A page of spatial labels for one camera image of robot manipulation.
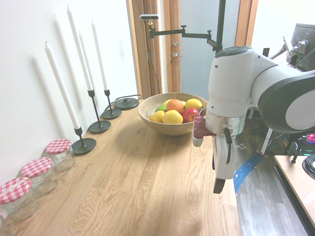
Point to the glass door with wooden frame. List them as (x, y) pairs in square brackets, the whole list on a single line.
[(197, 49)]

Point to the large yellow lemon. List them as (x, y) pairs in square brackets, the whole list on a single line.
[(172, 117)]

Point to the green lime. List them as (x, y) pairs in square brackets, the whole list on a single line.
[(161, 108)]

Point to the dark red wrist camera mount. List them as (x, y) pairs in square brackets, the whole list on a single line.
[(199, 127)]

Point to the round wooden bowl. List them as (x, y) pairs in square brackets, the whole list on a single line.
[(167, 129)]

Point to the black computer monitor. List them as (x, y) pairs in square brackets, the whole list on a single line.
[(301, 37)]

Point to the orange fruit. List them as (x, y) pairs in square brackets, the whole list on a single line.
[(175, 105)]

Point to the light wooden side table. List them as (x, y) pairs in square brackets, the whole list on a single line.
[(299, 182)]

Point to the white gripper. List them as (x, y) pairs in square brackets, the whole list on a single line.
[(222, 159)]

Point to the black candle holder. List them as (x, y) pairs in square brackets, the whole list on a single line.
[(83, 146), (112, 113), (99, 126)]

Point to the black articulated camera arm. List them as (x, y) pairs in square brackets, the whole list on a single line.
[(182, 34)]

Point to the black vertical stand pole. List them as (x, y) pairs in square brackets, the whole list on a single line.
[(220, 22)]

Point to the red apple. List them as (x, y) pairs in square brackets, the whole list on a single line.
[(190, 115)]

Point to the tall white candle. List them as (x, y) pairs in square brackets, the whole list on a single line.
[(61, 86), (80, 49), (99, 56)]

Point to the silver door lock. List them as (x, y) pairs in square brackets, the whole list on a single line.
[(175, 44)]

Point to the red emergency stop button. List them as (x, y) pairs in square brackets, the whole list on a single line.
[(312, 137)]

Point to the blue floor tape strip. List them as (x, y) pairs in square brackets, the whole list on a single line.
[(246, 169)]

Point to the small yellow lemon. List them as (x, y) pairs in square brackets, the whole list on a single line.
[(157, 116)]

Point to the glass jar red checkered lid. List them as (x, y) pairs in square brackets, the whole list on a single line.
[(40, 175), (61, 155), (18, 199)]

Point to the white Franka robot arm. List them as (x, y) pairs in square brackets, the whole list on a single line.
[(231, 81)]

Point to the grey exterior camera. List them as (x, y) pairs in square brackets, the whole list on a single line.
[(149, 17)]

